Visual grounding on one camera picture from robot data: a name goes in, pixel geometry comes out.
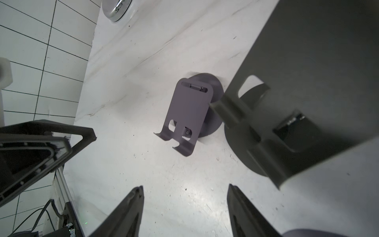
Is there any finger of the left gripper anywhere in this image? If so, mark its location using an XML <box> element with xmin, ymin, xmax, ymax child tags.
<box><xmin>1</xmin><ymin>119</ymin><xmax>96</xmax><ymax>169</ymax></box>
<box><xmin>1</xmin><ymin>133</ymin><xmax>72</xmax><ymax>206</ymax></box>

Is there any aluminium mounting rail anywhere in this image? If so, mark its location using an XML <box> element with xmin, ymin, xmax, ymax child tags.
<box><xmin>40</xmin><ymin>167</ymin><xmax>85</xmax><ymax>237</ymax></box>

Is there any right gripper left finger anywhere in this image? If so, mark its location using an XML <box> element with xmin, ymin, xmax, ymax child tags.
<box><xmin>91</xmin><ymin>186</ymin><xmax>144</xmax><ymax>237</ymax></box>

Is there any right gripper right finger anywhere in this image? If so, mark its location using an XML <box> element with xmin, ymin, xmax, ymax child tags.
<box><xmin>227</xmin><ymin>184</ymin><xmax>281</xmax><ymax>237</ymax></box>

